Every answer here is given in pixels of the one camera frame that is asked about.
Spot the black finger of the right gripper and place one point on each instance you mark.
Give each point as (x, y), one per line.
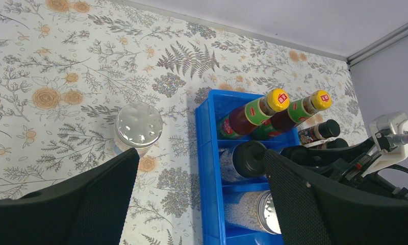
(319, 155)

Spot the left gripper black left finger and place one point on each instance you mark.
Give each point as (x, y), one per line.
(89, 208)

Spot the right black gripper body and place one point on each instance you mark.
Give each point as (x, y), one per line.
(369, 175)

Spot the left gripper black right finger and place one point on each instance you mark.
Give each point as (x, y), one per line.
(314, 209)

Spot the sauce bottle red label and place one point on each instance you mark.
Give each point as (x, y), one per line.
(297, 112)

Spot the silver lid jar white beads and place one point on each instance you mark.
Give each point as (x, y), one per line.
(253, 210)

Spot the clear jar black knob lid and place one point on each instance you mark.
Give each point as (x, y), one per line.
(242, 162)

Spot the yellow cap sauce bottle front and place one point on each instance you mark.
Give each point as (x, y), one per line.
(244, 119)

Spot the small brown spice bottle front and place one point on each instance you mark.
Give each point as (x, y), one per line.
(333, 144)

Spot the small brown spice bottle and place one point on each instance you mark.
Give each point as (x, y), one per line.
(322, 131)
(333, 144)

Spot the small brown spice bottle rear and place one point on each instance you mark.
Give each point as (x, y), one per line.
(322, 131)

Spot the blue plastic divided bin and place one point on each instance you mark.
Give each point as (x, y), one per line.
(212, 189)

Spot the floral tablecloth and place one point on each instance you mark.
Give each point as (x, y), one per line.
(68, 67)

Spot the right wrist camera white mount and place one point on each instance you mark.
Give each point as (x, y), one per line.
(390, 134)

